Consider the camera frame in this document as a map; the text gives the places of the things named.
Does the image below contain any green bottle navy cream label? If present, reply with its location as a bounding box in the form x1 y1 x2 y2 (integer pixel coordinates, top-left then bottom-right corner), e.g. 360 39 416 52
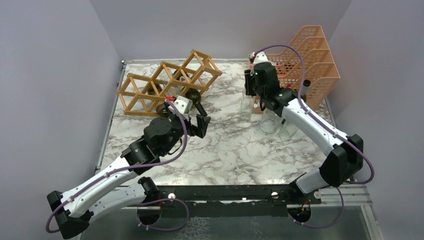
181 88 208 116

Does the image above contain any clear bottle silver cap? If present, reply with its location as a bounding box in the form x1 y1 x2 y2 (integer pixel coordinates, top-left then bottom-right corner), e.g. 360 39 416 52
258 109 283 135

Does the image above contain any wooden wine rack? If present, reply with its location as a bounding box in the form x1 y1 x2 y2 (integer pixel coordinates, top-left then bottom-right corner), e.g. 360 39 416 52
117 49 223 117

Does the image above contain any green bottle silver neck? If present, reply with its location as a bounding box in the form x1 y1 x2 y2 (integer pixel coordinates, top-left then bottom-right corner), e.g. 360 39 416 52
300 79 311 103

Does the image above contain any short clear glass jar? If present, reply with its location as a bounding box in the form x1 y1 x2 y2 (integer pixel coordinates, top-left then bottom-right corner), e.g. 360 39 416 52
277 119 299 142

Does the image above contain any green bottle brown label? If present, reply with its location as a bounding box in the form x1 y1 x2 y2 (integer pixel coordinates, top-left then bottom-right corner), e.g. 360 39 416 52
147 83 170 118

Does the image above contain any tall clear glass bottle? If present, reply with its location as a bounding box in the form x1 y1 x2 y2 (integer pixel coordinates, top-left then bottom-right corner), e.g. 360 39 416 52
157 67 184 97

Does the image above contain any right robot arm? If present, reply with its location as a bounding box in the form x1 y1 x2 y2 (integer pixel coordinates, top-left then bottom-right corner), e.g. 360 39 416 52
244 62 364 204

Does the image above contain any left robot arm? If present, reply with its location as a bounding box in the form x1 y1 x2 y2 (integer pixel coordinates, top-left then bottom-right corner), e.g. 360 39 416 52
45 113 211 240

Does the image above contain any peach plastic file organizer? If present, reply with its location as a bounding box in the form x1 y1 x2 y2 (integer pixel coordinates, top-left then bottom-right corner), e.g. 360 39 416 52
266 25 341 110

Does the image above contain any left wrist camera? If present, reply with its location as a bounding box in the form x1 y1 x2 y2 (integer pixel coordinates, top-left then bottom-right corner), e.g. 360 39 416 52
165 95 193 120

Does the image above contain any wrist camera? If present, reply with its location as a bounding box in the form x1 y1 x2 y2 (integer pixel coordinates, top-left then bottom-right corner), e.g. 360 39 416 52
165 95 193 120
248 51 269 66

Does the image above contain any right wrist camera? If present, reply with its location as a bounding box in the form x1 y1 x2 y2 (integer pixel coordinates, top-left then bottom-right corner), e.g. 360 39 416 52
248 51 269 66

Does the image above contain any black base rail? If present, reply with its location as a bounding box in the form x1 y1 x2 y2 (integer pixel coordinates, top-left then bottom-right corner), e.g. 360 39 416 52
136 184 322 221

